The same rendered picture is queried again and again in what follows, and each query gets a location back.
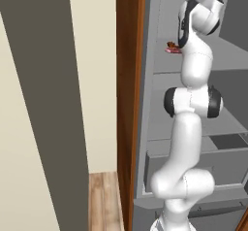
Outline grey fridge drawer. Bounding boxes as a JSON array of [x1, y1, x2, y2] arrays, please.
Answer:
[[142, 147, 248, 193]]

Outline dark grey fridge door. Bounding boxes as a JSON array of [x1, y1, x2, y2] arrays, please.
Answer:
[[0, 0, 90, 231]]

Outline grey open fridge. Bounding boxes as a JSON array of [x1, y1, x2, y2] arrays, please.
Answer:
[[132, 0, 248, 231]]

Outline pink raw meat piece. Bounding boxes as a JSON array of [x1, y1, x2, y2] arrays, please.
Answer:
[[165, 41, 183, 54]]

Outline brown wooden cabinet panel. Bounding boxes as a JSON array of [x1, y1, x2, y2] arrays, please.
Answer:
[[115, 0, 147, 231]]

